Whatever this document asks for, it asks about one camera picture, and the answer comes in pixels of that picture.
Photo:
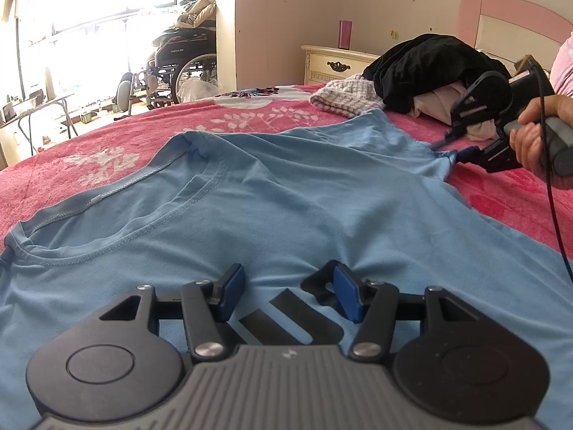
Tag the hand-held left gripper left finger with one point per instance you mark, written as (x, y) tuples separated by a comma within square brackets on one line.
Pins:
[(232, 291)]

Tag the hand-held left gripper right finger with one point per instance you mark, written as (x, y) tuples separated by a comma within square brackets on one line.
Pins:
[(347, 293)]

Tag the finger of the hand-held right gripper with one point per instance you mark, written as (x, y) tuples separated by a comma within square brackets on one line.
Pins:
[(468, 154), (450, 136)]

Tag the light blue t-shirt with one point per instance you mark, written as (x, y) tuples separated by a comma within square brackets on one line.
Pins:
[(313, 197)]

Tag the person's right hand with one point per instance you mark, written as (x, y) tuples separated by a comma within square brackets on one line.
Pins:
[(528, 143)]

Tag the white garment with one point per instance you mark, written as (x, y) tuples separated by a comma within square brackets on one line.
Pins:
[(436, 101)]

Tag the black garment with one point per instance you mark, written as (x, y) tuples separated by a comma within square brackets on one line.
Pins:
[(425, 62)]

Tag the pink headboard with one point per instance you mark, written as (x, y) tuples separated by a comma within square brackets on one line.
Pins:
[(501, 27)]

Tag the person's pink floral pajamas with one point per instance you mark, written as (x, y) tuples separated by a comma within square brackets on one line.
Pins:
[(565, 62)]

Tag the checked knitted cloth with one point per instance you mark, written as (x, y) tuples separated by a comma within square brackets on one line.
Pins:
[(344, 96)]

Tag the magenta box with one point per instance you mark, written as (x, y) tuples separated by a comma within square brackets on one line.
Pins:
[(345, 33)]

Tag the cream nightstand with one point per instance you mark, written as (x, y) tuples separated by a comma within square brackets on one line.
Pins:
[(318, 65)]

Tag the white plastic bag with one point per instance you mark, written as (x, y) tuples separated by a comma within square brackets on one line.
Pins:
[(199, 89)]

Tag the pink floral blanket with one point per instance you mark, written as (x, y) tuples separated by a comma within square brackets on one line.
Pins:
[(67, 161)]

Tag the grey seat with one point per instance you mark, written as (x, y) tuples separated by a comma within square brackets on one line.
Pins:
[(124, 87)]

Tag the wheelchair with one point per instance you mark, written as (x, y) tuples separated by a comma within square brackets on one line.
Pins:
[(179, 53)]

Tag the folding table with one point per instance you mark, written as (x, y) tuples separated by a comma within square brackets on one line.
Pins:
[(44, 101)]

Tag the beige padded jacket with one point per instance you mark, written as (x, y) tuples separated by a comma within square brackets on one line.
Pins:
[(197, 11)]

